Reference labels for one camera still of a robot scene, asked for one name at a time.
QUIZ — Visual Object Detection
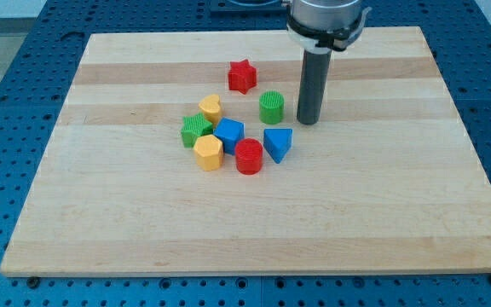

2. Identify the blue cube block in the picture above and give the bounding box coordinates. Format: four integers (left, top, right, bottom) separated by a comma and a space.
213, 118, 245, 155

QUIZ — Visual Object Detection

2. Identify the yellow heart block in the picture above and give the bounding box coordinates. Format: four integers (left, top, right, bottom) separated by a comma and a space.
199, 94, 222, 126

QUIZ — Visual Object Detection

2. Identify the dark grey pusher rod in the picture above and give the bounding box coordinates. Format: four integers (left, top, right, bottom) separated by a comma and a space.
297, 51, 332, 125

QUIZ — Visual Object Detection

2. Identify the green star block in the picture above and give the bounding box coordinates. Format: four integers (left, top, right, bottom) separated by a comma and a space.
181, 113, 213, 148

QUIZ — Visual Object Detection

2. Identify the blue triangle block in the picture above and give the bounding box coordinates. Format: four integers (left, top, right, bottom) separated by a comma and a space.
263, 128, 293, 164

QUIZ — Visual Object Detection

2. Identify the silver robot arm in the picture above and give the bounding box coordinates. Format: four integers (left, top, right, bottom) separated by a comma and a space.
286, 0, 372, 125

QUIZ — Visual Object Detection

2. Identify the wooden board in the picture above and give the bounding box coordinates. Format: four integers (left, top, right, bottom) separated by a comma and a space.
0, 26, 491, 277

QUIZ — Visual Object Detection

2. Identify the yellow hexagon block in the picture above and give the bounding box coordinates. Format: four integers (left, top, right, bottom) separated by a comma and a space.
194, 135, 224, 171

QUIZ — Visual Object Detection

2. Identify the green cylinder block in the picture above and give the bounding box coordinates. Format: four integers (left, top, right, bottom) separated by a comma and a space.
259, 91, 285, 125

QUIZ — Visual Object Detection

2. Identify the red star block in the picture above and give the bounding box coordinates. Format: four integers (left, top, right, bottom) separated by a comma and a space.
228, 59, 257, 95

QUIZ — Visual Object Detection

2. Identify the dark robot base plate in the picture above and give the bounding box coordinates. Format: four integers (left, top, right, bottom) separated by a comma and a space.
207, 0, 286, 15

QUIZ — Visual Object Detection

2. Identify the red cylinder block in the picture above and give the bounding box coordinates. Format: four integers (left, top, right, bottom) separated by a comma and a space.
234, 138, 263, 175

